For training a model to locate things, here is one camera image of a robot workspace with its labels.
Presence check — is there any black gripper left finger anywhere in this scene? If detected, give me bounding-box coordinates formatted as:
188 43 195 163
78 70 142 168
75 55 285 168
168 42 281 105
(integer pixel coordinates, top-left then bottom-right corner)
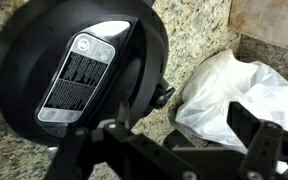
45 102 145 180

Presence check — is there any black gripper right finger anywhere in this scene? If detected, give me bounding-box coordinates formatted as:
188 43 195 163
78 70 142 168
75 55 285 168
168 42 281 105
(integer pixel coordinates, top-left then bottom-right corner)
226 100 288 180

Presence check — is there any black rice cooker lid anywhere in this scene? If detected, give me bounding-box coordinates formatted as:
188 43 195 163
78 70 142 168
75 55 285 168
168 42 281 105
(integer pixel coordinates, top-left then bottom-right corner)
0 0 177 148

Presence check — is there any white plastic bag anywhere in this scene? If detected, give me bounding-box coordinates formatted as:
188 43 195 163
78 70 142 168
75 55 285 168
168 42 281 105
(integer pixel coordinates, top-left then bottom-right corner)
175 48 288 175

